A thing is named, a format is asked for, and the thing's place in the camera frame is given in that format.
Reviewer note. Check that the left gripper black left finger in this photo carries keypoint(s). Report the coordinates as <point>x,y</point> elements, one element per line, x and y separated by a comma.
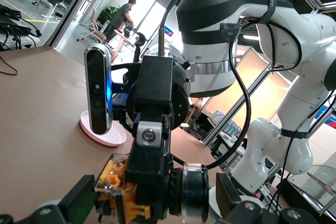
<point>78,203</point>

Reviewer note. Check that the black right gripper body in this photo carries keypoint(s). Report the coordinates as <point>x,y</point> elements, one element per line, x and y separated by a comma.
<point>155,85</point>

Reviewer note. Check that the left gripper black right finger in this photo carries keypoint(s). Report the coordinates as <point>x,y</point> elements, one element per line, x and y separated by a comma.
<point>227,197</point>

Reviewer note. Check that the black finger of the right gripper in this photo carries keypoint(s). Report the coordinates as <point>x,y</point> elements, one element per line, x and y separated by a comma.
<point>149,166</point>

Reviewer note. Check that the orange switch black button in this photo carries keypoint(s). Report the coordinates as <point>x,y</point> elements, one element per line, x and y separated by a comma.
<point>115,179</point>

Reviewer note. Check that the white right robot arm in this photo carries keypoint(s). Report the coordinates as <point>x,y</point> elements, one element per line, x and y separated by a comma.
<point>288,37</point>

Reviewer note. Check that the pink round plate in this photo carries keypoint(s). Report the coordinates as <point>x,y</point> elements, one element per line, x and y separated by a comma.
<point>115,137</point>

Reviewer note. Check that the person in striped shirt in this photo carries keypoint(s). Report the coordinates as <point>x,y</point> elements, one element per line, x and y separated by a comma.
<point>119,16</point>

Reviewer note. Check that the white office chair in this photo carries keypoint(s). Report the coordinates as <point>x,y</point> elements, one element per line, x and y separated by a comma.
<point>95,28</point>

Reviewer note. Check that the green potted plant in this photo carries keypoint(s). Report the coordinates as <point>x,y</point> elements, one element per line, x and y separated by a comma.
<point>107,14</point>

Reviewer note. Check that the tan partition board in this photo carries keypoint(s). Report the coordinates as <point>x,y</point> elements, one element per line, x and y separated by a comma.
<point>267,90</point>

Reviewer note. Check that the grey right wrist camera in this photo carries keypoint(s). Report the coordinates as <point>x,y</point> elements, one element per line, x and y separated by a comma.
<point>98,103</point>

